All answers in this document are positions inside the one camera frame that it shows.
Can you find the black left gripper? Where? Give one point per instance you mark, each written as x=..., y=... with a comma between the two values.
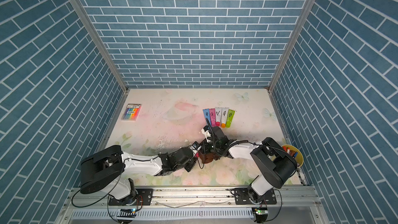
x=192, y=163

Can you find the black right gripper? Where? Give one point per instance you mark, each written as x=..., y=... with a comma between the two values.
x=205, y=150

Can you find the brown wiping cloth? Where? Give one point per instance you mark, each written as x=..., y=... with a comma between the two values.
x=208, y=157

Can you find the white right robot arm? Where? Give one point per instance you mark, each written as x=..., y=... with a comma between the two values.
x=275, y=165

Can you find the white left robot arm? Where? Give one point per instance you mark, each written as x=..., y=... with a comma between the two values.
x=108, y=170

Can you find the blue toothpaste tube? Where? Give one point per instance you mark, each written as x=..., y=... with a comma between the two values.
x=206, y=113

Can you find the green toothpaste tube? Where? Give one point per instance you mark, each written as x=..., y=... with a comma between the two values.
x=230, y=117

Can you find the magenta toothpaste tube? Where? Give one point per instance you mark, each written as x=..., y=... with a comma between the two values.
x=212, y=114

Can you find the white orange-capped toothpaste tube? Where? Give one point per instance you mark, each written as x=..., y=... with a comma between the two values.
x=224, y=117

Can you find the white pink-capped toothpaste tube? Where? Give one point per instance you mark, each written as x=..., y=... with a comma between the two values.
x=218, y=111

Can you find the rainbow highlighter pen pack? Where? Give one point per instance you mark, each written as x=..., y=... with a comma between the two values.
x=131, y=112

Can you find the yellow cup of markers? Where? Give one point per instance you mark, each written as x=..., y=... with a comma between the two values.
x=295, y=153

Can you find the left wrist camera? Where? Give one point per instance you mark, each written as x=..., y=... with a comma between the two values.
x=196, y=146

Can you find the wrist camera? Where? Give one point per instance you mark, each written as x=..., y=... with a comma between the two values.
x=206, y=132
x=196, y=146

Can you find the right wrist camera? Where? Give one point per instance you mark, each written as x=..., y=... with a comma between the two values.
x=206, y=132

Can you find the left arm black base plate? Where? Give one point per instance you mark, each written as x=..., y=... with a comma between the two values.
x=141, y=197

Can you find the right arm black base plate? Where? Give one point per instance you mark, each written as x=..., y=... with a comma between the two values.
x=246, y=196

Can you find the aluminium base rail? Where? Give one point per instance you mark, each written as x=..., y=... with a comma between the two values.
x=197, y=205

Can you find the aluminium right corner post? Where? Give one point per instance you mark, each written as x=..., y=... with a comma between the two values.
x=292, y=40

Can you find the aluminium corner post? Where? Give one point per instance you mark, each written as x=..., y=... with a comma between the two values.
x=292, y=40
x=87, y=23

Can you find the aluminium left corner post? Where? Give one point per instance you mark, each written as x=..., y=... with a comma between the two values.
x=87, y=23

